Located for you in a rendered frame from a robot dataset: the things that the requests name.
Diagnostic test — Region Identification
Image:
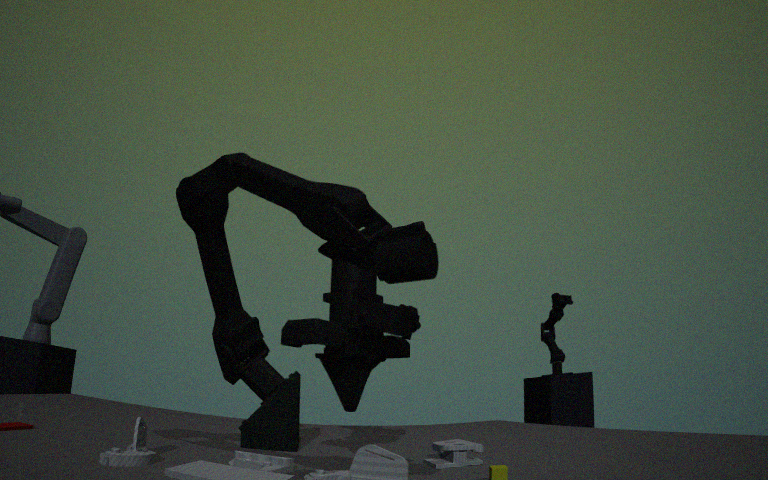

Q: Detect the olive yellow block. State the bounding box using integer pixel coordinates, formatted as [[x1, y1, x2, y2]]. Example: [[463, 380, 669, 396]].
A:
[[489, 465, 508, 480]]

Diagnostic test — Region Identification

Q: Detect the red rectangular block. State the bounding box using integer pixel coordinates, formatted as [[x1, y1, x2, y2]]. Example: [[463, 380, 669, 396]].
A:
[[0, 422, 34, 431]]

